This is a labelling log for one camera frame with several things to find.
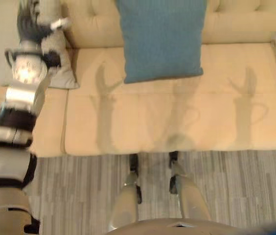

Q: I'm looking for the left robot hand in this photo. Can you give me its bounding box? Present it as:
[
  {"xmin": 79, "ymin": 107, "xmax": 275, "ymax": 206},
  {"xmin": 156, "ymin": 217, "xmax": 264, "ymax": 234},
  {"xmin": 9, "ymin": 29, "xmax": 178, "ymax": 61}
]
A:
[{"xmin": 17, "ymin": 0, "xmax": 72, "ymax": 43}]

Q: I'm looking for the grey cushion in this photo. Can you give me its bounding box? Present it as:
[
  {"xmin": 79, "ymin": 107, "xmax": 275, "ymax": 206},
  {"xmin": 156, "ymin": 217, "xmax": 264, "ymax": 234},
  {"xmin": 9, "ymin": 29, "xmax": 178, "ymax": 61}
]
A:
[{"xmin": 35, "ymin": 0, "xmax": 80, "ymax": 89}]

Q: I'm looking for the beige sofa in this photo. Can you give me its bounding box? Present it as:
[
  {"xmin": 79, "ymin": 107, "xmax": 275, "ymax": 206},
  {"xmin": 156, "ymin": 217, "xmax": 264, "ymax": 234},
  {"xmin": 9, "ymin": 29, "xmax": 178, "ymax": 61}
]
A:
[{"xmin": 0, "ymin": 0, "xmax": 276, "ymax": 158}]

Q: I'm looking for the blue cushion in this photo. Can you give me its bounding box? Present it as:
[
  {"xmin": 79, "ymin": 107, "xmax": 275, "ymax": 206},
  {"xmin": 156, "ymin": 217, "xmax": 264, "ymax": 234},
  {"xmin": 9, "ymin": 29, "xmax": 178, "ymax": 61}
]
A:
[{"xmin": 115, "ymin": 0, "xmax": 208, "ymax": 85}]

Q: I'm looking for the silver left robot leg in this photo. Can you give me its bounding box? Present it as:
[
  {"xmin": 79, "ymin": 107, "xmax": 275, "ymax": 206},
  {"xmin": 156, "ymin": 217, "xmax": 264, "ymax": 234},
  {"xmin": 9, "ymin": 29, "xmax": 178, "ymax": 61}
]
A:
[{"xmin": 107, "ymin": 153, "xmax": 144, "ymax": 232}]

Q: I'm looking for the silver robot torso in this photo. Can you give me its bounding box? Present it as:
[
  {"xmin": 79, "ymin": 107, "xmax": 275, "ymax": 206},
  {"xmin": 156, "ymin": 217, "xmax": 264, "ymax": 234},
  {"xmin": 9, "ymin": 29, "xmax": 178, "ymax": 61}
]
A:
[{"xmin": 105, "ymin": 217, "xmax": 276, "ymax": 235}]

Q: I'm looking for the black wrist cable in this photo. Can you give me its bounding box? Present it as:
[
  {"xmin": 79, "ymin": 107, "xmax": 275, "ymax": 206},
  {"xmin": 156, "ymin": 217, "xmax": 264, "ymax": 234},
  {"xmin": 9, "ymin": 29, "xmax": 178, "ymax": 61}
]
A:
[{"xmin": 4, "ymin": 49, "xmax": 17, "ymax": 69}]

